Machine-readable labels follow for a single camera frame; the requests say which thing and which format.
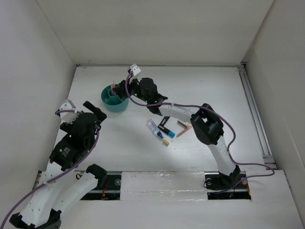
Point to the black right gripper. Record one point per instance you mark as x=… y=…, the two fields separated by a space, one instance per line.
x=120 y=89

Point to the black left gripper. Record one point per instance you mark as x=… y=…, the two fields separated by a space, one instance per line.
x=102 y=117

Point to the thin pink pen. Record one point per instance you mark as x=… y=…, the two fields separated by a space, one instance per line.
x=113 y=86

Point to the pink highlighter clear cap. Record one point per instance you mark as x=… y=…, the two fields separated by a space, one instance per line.
x=111 y=92

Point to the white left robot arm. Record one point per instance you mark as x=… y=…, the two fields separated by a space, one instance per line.
x=47 y=205

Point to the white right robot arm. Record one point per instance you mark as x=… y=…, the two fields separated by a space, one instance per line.
x=206 y=123

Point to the teal round desk organizer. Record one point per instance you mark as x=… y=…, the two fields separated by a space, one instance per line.
x=113 y=103

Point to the clear glue bottle blue cap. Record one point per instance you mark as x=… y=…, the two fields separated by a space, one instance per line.
x=153 y=127

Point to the black marker pink cap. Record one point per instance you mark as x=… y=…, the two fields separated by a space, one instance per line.
x=164 y=121

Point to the black marker blue cap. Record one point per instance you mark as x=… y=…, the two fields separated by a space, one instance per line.
x=166 y=131

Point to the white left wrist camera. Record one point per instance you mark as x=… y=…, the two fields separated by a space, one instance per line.
x=68 y=112

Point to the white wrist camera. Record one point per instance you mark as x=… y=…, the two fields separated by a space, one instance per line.
x=68 y=112
x=134 y=70

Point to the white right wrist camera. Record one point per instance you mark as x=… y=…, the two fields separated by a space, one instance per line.
x=134 y=70

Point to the aluminium side rail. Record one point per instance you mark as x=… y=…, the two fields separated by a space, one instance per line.
x=266 y=150

